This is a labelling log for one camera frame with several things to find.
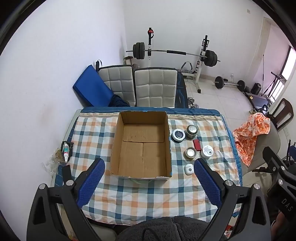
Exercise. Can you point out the white cushioned chair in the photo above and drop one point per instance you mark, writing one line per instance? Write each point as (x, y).
(118, 81)
(155, 88)

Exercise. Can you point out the treadmill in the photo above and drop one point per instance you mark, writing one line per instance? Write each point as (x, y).
(259, 99)

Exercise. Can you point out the cardboard box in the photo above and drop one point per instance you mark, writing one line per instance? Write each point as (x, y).
(138, 153)

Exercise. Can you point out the dark wooden chair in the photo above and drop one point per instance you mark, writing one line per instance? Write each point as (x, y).
(281, 113)

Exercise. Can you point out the black speaker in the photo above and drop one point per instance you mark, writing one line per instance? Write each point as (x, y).
(256, 88)

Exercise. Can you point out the plaid blanket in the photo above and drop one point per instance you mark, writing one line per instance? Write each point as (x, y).
(138, 199)

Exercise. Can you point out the orange floral cloth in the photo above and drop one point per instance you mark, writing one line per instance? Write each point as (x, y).
(252, 132)

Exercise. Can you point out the small wooden stool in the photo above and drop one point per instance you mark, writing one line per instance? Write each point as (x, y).
(128, 60)

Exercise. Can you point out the metal candle tin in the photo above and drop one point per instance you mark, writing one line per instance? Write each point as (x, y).
(190, 153)

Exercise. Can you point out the short barbell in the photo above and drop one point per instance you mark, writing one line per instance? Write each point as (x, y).
(219, 82)

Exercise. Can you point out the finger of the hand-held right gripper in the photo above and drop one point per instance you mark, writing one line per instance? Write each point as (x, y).
(274, 160)

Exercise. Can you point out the long barbell with black plates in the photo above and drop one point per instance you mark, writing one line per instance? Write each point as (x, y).
(138, 49)

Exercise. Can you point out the white tube in holder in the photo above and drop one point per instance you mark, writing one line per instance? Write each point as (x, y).
(71, 147)

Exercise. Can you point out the dark grey fleece clothing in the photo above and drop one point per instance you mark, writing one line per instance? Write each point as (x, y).
(161, 229)

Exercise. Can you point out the blue foam mat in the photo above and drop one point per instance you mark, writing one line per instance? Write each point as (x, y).
(92, 85)

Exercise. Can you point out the white round tin black lid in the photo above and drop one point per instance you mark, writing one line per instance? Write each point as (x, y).
(178, 135)

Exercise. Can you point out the white glue tube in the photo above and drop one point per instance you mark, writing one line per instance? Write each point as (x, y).
(66, 151)

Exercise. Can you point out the window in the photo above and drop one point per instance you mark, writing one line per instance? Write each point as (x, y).
(288, 69)

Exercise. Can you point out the small chrome dumbbells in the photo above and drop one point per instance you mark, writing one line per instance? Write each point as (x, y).
(193, 105)

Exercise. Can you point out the small red box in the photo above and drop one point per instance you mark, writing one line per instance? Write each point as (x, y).
(197, 144)

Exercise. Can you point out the navy knitted cloth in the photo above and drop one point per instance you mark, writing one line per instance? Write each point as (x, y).
(119, 102)

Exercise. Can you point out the white earbuds case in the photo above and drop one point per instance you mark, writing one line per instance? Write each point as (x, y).
(189, 169)

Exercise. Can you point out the metal shaker cup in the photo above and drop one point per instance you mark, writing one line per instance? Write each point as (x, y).
(192, 131)

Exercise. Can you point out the clear plastic bag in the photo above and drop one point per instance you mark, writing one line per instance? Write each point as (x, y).
(52, 161)

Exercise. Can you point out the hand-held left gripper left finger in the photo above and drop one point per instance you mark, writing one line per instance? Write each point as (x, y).
(91, 183)

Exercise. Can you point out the white weight rack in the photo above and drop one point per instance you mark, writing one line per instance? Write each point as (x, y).
(199, 69)

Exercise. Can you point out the white plastic jar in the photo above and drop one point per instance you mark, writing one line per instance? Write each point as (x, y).
(207, 152)

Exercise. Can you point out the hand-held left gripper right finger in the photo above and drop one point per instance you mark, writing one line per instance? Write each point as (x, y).
(207, 185)

